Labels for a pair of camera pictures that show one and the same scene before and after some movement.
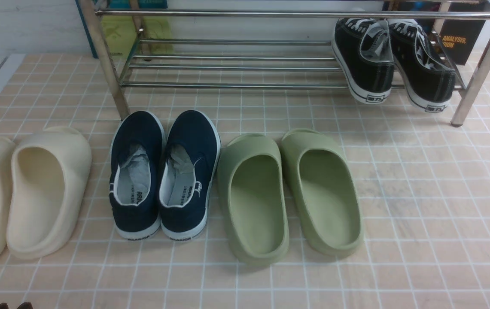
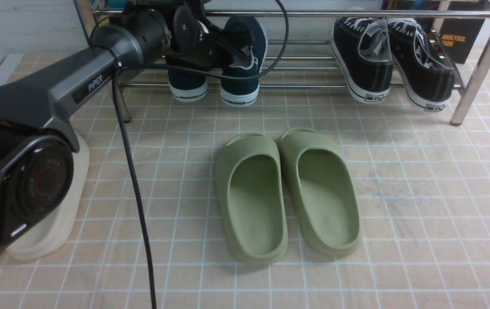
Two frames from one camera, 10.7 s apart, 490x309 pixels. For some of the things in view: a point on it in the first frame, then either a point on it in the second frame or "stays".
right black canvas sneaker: x=428 y=77 stays
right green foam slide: x=322 y=192 stays
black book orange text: x=459 y=35 stays
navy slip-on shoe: x=137 y=154 → x=186 y=86
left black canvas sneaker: x=363 y=47 stays
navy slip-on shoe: x=191 y=152 → x=244 y=92
